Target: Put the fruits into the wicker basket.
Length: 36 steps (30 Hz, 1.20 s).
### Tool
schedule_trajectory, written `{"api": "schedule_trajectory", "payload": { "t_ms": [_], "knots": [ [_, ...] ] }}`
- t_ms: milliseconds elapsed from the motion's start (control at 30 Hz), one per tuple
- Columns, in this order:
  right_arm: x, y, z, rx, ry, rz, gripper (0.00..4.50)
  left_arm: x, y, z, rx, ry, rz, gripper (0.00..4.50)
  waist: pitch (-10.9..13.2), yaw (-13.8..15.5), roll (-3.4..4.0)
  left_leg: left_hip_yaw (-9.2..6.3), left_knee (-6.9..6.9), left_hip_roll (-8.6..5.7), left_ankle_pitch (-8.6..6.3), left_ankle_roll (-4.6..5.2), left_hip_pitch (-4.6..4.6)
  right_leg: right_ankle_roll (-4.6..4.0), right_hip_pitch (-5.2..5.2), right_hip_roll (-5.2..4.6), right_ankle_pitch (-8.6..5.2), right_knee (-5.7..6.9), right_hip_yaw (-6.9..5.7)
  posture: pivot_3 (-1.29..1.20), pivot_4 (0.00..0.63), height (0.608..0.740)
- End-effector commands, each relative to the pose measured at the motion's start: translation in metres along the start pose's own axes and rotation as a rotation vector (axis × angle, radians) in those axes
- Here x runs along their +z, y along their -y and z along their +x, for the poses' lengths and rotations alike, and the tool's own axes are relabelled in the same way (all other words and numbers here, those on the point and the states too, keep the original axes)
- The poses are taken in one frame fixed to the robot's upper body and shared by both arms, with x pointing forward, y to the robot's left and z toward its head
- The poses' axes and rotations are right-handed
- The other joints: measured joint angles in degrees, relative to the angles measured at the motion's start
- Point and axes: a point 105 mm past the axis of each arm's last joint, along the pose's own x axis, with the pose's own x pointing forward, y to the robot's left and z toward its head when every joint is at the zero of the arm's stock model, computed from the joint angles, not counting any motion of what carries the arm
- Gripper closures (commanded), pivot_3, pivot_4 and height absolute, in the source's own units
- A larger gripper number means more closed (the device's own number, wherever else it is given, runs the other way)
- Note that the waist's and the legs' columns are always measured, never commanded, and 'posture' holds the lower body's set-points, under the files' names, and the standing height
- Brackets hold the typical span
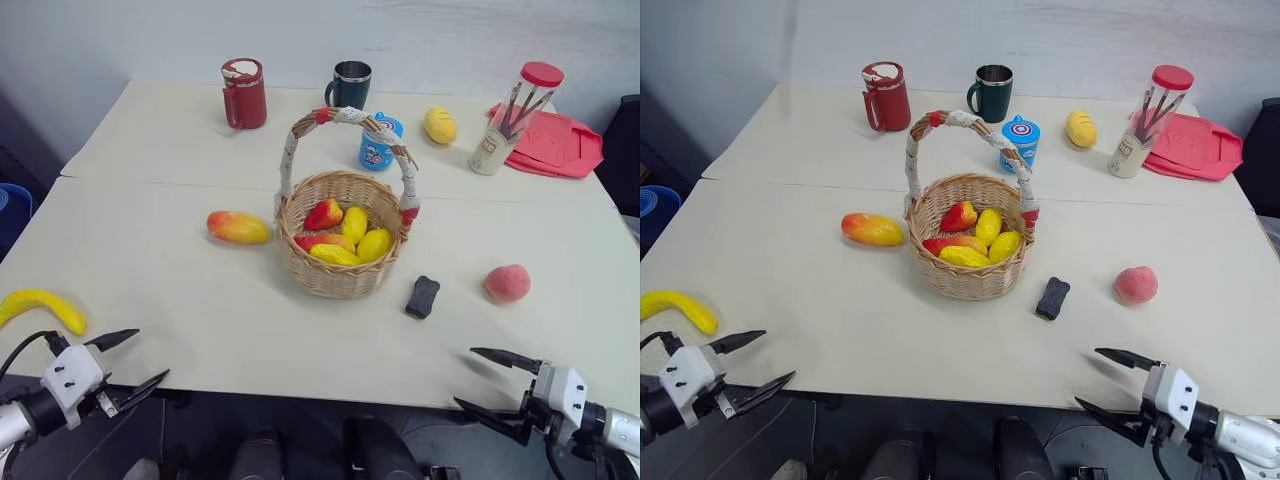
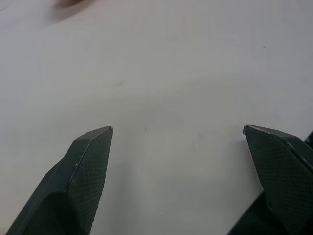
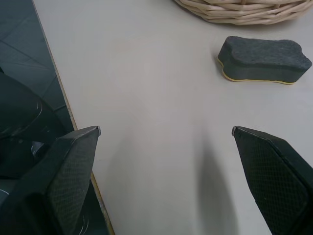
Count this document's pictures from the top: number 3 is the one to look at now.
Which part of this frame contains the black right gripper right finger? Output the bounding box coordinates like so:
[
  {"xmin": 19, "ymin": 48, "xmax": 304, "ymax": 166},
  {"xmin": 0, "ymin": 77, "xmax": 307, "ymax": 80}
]
[{"xmin": 231, "ymin": 126, "xmax": 313, "ymax": 235}]

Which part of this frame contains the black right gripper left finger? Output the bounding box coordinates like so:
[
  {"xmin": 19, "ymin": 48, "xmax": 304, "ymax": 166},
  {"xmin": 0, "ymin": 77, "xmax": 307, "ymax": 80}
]
[{"xmin": 0, "ymin": 125, "xmax": 102, "ymax": 235}]

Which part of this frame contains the wicker basket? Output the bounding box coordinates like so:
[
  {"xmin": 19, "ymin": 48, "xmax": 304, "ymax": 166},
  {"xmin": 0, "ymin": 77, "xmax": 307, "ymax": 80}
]
[{"xmin": 173, "ymin": 0, "xmax": 313, "ymax": 25}]

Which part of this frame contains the dark rounded robot body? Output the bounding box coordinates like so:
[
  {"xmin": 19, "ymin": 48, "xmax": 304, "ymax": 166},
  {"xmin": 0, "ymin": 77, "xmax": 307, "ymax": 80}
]
[{"xmin": 0, "ymin": 65, "xmax": 67, "ymax": 181}]

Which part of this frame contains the grey sponge with yellow base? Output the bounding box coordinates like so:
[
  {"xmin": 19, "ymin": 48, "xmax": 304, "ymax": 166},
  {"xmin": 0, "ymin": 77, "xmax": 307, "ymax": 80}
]
[{"xmin": 217, "ymin": 35, "xmax": 313, "ymax": 85}]

